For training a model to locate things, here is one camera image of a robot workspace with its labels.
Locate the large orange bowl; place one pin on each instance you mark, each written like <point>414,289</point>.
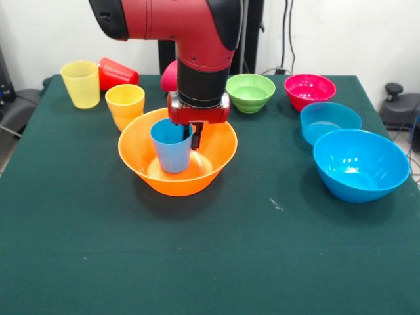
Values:
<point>177,185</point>

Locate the black equipment box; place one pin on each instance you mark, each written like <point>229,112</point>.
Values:
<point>5,85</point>

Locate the small yellow orange cup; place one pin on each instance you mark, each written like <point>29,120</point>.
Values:
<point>124,101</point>

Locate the pink cup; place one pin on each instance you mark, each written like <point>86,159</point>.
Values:
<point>169,78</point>

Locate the pink bowl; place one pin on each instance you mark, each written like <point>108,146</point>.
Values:
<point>308,98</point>

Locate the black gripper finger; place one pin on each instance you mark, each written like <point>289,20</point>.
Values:
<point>197,138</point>
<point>186,132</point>

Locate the large blue bowl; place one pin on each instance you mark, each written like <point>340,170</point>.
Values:
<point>357,183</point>

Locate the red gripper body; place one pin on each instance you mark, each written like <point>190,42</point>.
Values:
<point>200,115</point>

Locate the red cup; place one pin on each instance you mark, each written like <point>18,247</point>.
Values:
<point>118,77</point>

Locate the blue cup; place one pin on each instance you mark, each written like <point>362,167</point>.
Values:
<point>172,157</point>

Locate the dark green table cloth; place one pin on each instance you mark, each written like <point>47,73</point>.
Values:
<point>197,246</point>

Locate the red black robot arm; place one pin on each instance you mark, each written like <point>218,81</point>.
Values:
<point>197,49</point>

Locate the light blue shallow bowl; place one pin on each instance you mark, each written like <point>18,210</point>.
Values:
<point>315,128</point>

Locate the green bowl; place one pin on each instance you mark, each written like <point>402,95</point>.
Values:
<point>252,98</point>

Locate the pale yellow cup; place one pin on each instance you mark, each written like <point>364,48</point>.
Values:
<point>80,88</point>

